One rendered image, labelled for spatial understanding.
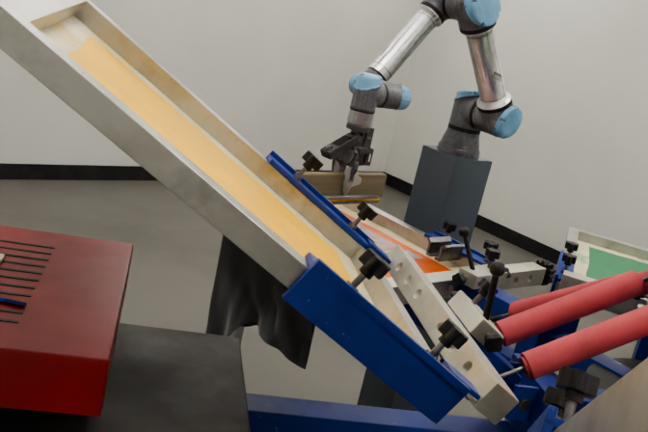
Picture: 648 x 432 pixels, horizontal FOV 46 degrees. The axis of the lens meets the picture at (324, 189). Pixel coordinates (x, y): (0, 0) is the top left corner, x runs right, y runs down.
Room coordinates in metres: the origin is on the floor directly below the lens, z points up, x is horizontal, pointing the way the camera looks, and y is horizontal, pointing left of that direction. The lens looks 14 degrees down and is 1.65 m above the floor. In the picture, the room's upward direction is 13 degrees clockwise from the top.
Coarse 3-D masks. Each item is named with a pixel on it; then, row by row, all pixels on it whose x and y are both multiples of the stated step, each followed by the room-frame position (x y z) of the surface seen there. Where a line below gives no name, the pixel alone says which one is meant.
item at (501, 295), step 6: (462, 288) 1.82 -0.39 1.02; (468, 288) 1.80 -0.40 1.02; (498, 288) 1.80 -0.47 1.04; (468, 294) 1.80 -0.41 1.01; (474, 294) 1.79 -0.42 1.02; (498, 294) 1.76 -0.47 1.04; (504, 294) 1.77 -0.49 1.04; (498, 300) 1.74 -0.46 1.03; (504, 300) 1.73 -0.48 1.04; (510, 300) 1.74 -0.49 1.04; (516, 300) 1.75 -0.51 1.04; (492, 306) 1.74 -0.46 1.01; (498, 306) 1.73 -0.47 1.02; (504, 306) 1.72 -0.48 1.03; (492, 312) 1.74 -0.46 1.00; (498, 312) 1.73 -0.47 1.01; (504, 312) 1.72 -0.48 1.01
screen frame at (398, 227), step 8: (352, 208) 2.54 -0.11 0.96; (376, 208) 2.50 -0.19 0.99; (376, 216) 2.45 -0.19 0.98; (384, 216) 2.43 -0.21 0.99; (392, 216) 2.45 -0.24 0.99; (384, 224) 2.42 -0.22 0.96; (392, 224) 2.40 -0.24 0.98; (400, 224) 2.38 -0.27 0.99; (408, 224) 2.40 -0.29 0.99; (400, 232) 2.37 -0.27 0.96; (408, 232) 2.34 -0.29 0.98; (416, 232) 2.32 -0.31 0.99; (424, 232) 2.34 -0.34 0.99; (416, 240) 2.31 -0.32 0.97; (424, 240) 2.29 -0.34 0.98; (424, 248) 2.28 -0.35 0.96; (464, 256) 2.17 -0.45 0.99; (456, 264) 2.19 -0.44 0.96; (464, 264) 2.17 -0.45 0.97
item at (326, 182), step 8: (304, 176) 2.12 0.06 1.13; (312, 176) 2.14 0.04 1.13; (320, 176) 2.16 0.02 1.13; (328, 176) 2.18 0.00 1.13; (336, 176) 2.20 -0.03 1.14; (344, 176) 2.23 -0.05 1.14; (360, 176) 2.27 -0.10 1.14; (368, 176) 2.29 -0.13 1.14; (376, 176) 2.32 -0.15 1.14; (384, 176) 2.34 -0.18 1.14; (312, 184) 2.15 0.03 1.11; (320, 184) 2.17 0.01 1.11; (328, 184) 2.19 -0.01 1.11; (336, 184) 2.21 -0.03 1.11; (360, 184) 2.27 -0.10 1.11; (368, 184) 2.30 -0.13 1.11; (376, 184) 2.32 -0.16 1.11; (384, 184) 2.35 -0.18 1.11; (320, 192) 2.17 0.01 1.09; (328, 192) 2.19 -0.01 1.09; (336, 192) 2.21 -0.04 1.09; (352, 192) 2.26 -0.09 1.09; (360, 192) 2.28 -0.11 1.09; (368, 192) 2.30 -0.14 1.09; (376, 192) 2.33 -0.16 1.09
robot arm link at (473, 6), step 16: (448, 0) 2.45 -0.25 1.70; (464, 0) 2.40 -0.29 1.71; (480, 0) 2.38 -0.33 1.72; (496, 0) 2.42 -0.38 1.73; (448, 16) 2.49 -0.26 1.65; (464, 16) 2.41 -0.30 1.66; (480, 16) 2.38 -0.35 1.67; (496, 16) 2.42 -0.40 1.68; (464, 32) 2.45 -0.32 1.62; (480, 32) 2.42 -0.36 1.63; (480, 48) 2.46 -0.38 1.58; (496, 48) 2.49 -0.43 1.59; (480, 64) 2.48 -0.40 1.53; (496, 64) 2.49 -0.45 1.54; (480, 80) 2.51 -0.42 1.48; (496, 80) 2.51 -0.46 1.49; (480, 96) 2.55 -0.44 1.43; (496, 96) 2.52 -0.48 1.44; (480, 112) 2.56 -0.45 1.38; (496, 112) 2.53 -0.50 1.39; (512, 112) 2.53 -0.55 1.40; (480, 128) 2.61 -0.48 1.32; (496, 128) 2.53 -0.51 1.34; (512, 128) 2.56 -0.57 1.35
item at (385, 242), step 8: (360, 224) 2.39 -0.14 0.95; (368, 232) 2.32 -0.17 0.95; (376, 232) 2.34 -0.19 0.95; (376, 240) 2.26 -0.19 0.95; (384, 240) 2.27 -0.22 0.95; (392, 240) 2.29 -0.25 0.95; (384, 248) 2.20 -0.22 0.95; (392, 248) 2.22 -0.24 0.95; (408, 248) 2.25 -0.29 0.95; (424, 256) 2.20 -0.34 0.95; (424, 264) 2.13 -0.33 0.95; (432, 264) 2.14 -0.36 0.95; (440, 264) 2.16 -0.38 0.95; (424, 272) 2.06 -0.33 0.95; (432, 272) 2.07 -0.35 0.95
